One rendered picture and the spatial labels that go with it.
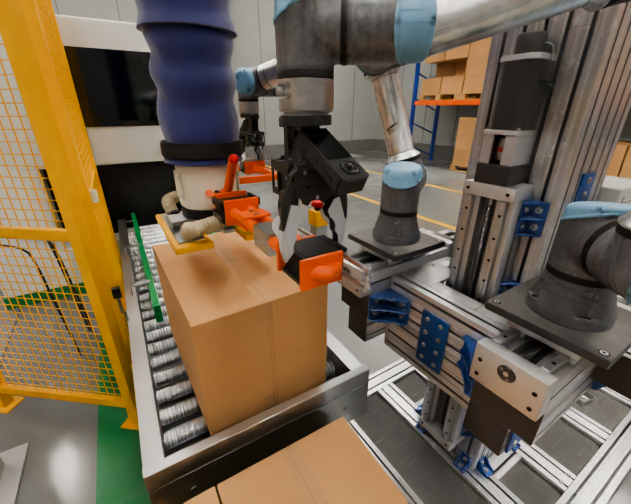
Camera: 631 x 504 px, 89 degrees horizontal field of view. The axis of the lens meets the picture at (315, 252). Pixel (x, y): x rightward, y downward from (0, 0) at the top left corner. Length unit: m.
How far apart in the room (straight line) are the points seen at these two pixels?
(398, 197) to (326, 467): 0.77
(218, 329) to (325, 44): 0.67
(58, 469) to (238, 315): 1.32
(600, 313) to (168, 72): 1.05
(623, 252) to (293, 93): 0.53
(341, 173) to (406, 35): 0.17
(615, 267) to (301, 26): 0.57
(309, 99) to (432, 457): 1.35
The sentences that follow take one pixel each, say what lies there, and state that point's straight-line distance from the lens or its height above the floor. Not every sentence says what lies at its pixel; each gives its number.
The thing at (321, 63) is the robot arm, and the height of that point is 1.47.
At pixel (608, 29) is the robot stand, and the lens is 0.95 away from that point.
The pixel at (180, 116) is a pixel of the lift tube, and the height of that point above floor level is 1.41.
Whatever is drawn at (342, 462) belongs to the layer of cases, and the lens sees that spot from 1.05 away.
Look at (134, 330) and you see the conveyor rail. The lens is 1.54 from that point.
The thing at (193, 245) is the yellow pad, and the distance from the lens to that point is 0.91.
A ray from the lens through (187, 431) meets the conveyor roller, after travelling 1.17.
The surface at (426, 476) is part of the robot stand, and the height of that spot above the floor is 0.21.
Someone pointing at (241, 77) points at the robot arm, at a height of 1.51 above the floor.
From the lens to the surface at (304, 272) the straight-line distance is 0.47.
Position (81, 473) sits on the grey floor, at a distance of 1.95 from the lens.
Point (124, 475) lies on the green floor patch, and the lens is 1.85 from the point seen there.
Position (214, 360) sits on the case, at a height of 0.83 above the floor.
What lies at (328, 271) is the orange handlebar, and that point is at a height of 1.21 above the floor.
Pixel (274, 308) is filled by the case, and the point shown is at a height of 0.92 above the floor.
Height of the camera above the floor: 1.42
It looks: 24 degrees down
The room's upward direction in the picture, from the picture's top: straight up
